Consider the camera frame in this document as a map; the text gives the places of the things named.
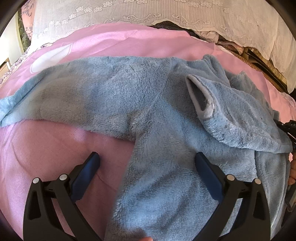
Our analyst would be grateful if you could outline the blue fleece garment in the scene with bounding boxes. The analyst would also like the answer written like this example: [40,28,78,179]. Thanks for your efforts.
[1,55,292,240]

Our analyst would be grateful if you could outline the clothes under lace cover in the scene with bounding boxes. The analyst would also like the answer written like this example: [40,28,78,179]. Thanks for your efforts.
[151,21,244,55]

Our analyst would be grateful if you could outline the person's right hand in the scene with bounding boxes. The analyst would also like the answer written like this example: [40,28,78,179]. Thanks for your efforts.
[288,152,296,185]

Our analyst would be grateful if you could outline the pink bed sheet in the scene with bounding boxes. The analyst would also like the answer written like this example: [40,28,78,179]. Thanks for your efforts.
[1,23,295,237]

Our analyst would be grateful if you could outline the white lace cover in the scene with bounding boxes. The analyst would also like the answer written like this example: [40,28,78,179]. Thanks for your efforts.
[32,0,295,92]

